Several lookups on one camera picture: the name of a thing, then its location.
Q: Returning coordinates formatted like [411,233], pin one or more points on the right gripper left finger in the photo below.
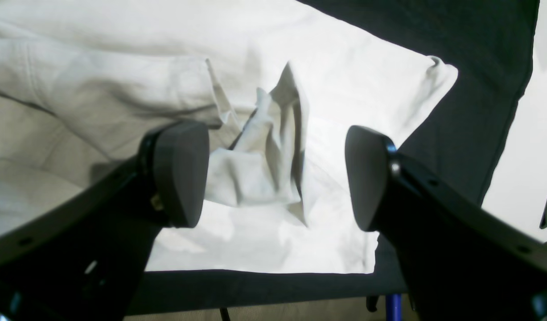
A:
[83,260]

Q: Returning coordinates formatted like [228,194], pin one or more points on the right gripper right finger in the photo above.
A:
[459,262]

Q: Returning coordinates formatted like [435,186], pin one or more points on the white T-shirt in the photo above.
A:
[248,103]

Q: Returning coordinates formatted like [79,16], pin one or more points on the black table cloth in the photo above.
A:
[490,42]

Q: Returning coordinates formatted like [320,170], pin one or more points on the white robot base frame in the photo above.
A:
[518,191]

